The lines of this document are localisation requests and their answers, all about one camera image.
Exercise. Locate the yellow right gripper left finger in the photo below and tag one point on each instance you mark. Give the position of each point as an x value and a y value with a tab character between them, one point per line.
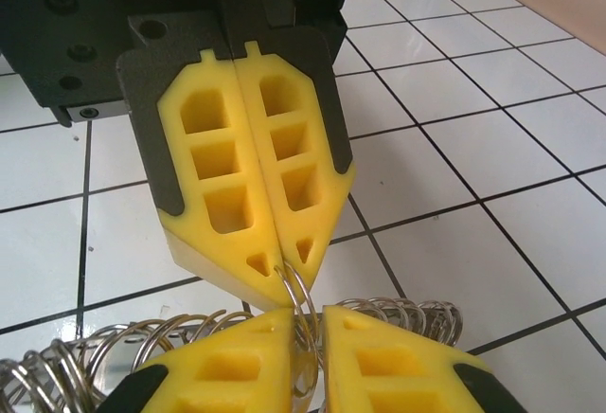
189	384

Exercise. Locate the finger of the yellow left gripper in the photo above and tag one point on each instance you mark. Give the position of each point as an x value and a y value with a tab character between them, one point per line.
189	233
326	185

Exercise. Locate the metal keyring plate with rings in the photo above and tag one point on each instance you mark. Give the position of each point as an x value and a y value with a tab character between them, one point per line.
61	361

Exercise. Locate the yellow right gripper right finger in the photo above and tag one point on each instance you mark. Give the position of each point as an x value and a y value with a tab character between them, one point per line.
341	361

